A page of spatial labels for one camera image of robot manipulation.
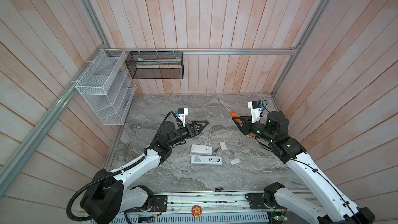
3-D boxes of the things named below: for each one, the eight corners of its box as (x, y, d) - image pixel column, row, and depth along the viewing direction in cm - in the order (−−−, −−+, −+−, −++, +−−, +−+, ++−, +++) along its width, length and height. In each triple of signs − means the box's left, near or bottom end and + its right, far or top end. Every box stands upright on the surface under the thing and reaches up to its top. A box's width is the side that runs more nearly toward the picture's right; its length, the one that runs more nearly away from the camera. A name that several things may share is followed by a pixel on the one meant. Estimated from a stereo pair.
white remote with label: (190, 165, 87) (190, 163, 86) (191, 156, 91) (190, 155, 89) (222, 165, 87) (223, 163, 86) (221, 156, 91) (222, 155, 89)
